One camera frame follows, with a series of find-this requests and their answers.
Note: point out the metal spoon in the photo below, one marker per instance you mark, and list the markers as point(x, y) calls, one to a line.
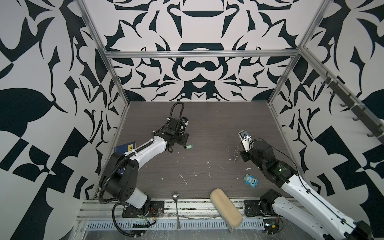
point(175, 197)

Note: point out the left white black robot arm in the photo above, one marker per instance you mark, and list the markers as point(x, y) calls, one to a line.
point(119, 179)

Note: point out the wall hook rail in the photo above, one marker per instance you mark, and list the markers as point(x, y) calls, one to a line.
point(350, 102)

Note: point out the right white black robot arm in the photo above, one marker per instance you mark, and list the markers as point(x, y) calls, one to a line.
point(320, 219)

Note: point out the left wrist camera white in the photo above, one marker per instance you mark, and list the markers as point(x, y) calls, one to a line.
point(185, 122)

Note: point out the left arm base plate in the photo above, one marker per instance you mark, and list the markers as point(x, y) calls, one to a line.
point(149, 209)

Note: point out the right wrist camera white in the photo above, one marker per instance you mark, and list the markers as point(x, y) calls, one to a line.
point(245, 140)

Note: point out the small circuit board left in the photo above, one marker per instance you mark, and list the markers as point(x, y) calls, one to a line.
point(144, 224)

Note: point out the small circuit board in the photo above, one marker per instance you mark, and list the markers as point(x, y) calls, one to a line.
point(272, 227)
point(144, 224)

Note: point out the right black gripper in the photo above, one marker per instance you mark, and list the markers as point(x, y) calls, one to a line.
point(245, 154)

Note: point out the blue book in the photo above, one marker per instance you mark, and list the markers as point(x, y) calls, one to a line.
point(121, 149)

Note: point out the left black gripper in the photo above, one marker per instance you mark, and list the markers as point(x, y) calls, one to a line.
point(185, 138)

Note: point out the blue owl toy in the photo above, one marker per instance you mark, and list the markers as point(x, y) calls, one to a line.
point(250, 181)

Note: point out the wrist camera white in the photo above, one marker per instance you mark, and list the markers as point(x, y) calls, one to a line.
point(245, 140)
point(185, 122)

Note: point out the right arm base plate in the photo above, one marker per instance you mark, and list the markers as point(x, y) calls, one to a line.
point(259, 208)

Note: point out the small circuit board right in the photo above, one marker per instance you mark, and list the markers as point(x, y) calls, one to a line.
point(272, 227)

